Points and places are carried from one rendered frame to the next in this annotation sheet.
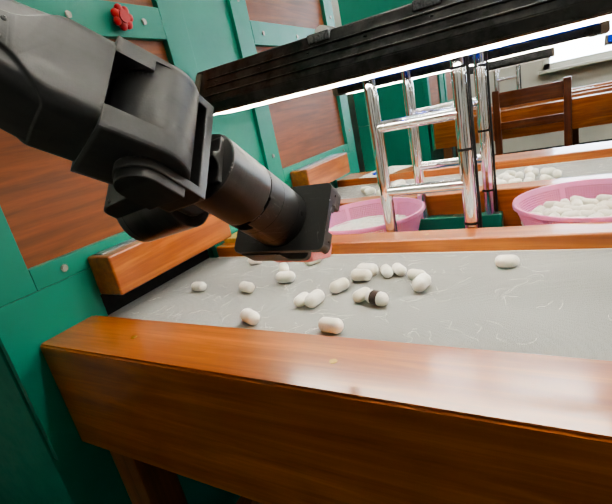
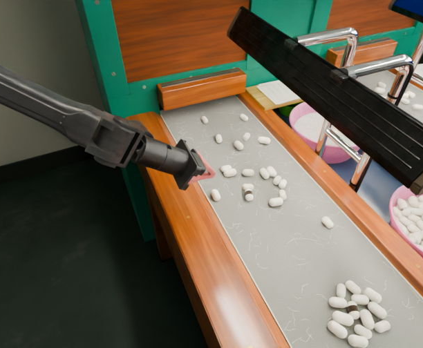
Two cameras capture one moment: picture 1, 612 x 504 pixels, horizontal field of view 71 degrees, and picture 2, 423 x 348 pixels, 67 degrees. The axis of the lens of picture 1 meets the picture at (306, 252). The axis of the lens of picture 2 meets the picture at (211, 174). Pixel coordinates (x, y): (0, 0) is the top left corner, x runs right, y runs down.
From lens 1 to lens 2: 0.49 m
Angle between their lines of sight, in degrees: 39
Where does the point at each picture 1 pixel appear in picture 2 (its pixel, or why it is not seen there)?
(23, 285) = (124, 91)
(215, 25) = not seen: outside the picture
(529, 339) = (264, 266)
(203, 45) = not seen: outside the picture
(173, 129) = (111, 152)
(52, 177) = (150, 39)
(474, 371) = (215, 262)
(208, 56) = not seen: outside the picture
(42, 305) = (130, 101)
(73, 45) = (83, 123)
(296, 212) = (177, 170)
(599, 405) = (222, 304)
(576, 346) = (271, 283)
